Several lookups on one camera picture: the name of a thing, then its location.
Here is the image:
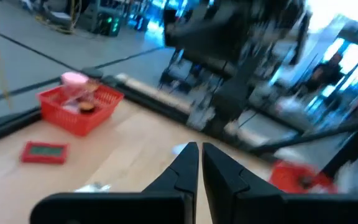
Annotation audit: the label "black aluminium table frame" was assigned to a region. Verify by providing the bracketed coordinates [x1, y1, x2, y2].
[0, 67, 358, 180]

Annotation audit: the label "pink capped hourglass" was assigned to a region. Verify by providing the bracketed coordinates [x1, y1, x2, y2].
[60, 71, 90, 114]

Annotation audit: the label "red case dark window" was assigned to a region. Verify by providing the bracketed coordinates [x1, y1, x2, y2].
[19, 141, 70, 165]

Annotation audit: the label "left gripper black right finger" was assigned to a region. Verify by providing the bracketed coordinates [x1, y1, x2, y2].
[202, 142, 287, 224]

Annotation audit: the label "computer tower green lights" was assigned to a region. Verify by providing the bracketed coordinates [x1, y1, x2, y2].
[96, 14, 121, 38]

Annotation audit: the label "red slotted plastic basket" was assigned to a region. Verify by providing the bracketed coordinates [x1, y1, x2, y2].
[37, 83, 125, 137]
[268, 160, 338, 194]

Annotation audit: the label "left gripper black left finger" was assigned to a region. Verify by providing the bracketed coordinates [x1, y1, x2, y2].
[141, 142, 200, 224]

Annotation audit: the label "white plastic case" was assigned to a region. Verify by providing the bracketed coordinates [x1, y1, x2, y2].
[171, 142, 188, 156]

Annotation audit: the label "orange sand hourglass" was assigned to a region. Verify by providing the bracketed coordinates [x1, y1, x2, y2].
[78, 79, 102, 115]

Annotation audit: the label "computer tower blue lights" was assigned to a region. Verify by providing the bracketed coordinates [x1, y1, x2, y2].
[128, 14, 151, 32]

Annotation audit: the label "person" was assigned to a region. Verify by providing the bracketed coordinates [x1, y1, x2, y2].
[303, 51, 346, 94]

